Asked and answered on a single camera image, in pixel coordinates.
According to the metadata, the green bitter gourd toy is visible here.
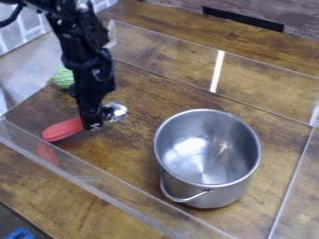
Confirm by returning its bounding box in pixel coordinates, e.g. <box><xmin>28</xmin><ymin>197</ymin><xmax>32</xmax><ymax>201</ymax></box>
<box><xmin>52</xmin><ymin>67</ymin><xmax>75</xmax><ymax>90</ymax></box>

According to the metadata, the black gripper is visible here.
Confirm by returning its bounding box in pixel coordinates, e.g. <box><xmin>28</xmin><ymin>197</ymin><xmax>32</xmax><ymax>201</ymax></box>
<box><xmin>62</xmin><ymin>47</ymin><xmax>116</xmax><ymax>131</ymax></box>

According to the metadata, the pink handled metal spoon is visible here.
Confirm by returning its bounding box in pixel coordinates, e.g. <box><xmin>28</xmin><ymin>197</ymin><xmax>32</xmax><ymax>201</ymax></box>
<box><xmin>43</xmin><ymin>102</ymin><xmax>127</xmax><ymax>142</ymax></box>

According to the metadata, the blue object at corner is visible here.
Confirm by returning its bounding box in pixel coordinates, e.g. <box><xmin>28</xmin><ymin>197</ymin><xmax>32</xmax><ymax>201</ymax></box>
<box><xmin>4</xmin><ymin>228</ymin><xmax>36</xmax><ymax>239</ymax></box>

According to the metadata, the clear acrylic barrier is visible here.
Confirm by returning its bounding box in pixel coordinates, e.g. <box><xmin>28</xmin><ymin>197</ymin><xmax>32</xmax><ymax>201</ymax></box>
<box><xmin>0</xmin><ymin>21</ymin><xmax>319</xmax><ymax>239</ymax></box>

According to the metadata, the stainless steel pot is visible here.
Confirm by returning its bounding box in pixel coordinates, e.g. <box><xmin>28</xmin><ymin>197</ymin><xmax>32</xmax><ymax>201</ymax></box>
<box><xmin>154</xmin><ymin>108</ymin><xmax>262</xmax><ymax>209</ymax></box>

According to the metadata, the black wall vent strip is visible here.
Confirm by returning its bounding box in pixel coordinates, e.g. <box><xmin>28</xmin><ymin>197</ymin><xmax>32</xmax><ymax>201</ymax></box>
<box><xmin>202</xmin><ymin>6</ymin><xmax>284</xmax><ymax>33</ymax></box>

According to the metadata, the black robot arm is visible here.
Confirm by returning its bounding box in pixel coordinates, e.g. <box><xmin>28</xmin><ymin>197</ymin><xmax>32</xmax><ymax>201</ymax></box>
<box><xmin>0</xmin><ymin>0</ymin><xmax>116</xmax><ymax>131</ymax></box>

